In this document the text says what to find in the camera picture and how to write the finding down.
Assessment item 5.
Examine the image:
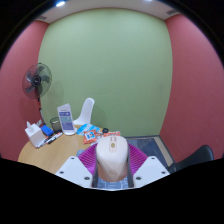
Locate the black standing fan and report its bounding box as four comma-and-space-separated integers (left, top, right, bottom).
21, 62, 54, 126

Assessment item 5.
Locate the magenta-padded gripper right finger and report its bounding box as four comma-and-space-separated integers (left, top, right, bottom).
125, 142, 171, 188

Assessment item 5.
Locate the blue whiteboard eraser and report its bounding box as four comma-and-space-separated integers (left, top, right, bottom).
40, 124, 55, 137

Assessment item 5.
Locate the red-capped whiteboard marker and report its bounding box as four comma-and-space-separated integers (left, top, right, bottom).
47, 131, 64, 145

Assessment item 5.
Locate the cream computer mouse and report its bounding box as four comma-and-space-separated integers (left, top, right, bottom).
94, 134, 131, 183

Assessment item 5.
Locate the blue patterned mouse pad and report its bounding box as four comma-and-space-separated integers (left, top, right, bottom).
75, 148, 130, 191

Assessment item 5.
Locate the grey floor mat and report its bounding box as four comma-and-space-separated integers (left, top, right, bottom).
126, 135, 175, 168

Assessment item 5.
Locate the black plastic chair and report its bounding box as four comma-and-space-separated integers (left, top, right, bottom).
166, 144, 215, 175

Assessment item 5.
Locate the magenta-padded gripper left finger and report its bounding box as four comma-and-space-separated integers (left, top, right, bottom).
54, 142, 100, 188

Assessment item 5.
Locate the black-capped whiteboard marker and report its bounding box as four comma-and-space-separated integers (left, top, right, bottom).
36, 136, 52, 149

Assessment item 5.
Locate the light blue packet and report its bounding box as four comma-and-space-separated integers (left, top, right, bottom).
76, 123, 101, 136

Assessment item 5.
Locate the white tissue box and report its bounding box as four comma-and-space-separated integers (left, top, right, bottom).
24, 120, 46, 149

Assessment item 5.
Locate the white and blue sign stand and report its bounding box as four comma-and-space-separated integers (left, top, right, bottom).
56, 103, 78, 136

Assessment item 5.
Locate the white plastic chair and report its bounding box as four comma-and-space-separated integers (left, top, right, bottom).
72, 97, 96, 127

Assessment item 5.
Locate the grey mesh pen cup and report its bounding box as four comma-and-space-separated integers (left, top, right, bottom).
49, 116, 63, 134

